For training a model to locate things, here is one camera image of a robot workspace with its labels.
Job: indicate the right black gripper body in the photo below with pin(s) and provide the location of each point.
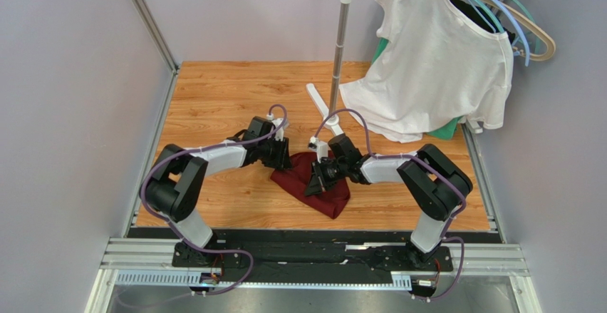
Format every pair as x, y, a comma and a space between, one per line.
320, 176

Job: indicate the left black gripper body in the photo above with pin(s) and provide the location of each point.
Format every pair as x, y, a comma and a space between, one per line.
273, 152

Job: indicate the dark red cloth napkin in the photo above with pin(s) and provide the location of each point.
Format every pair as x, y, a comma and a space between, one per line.
295, 181

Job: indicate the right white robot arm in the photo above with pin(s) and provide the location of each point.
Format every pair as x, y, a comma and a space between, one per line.
438, 186

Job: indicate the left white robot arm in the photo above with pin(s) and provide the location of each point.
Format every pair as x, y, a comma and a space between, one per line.
171, 189

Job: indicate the white clothes rack stand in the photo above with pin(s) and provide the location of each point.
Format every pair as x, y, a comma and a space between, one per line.
328, 110

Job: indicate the green garment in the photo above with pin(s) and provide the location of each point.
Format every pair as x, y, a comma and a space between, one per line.
447, 131

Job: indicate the white t-shirt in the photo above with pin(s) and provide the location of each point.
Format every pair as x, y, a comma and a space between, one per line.
438, 66

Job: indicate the black garment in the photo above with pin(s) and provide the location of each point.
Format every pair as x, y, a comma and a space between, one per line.
476, 14

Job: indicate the blue plastic hanger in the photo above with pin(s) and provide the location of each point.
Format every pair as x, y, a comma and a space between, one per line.
520, 44

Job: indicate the teal plastic hanger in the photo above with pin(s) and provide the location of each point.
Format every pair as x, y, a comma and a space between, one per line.
479, 4

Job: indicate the wooden hanger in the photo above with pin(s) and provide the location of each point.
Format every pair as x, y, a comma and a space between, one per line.
536, 37

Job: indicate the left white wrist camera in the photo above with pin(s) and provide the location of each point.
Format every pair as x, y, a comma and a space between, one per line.
280, 125

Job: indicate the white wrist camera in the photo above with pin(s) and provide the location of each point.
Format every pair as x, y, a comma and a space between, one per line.
319, 147
280, 125

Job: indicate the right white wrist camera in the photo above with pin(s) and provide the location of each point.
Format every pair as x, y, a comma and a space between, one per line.
319, 147

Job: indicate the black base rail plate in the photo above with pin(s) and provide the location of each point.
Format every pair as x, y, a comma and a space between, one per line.
302, 256

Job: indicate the aluminium frame rail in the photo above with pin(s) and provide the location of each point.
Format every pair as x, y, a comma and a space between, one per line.
156, 35

